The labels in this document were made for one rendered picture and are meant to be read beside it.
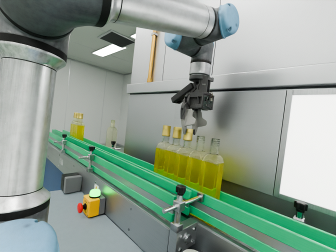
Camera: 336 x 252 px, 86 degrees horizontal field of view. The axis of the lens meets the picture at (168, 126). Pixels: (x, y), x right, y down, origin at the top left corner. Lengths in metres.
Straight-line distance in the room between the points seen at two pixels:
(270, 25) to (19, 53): 0.73
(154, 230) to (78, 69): 6.32
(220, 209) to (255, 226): 0.10
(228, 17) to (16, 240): 0.58
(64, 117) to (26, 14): 6.19
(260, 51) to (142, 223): 0.73
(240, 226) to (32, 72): 0.59
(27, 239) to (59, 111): 6.17
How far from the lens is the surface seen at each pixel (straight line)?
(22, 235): 0.36
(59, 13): 0.34
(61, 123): 6.50
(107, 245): 0.75
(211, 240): 0.63
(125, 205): 0.75
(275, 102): 0.69
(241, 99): 0.73
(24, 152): 0.41
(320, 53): 0.74
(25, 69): 0.41
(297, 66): 0.73
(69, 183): 1.10
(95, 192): 0.87
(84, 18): 0.34
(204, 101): 0.63
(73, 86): 6.59
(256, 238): 0.59
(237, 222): 0.59
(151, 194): 0.65
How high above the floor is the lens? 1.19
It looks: 2 degrees down
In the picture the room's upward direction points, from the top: 6 degrees clockwise
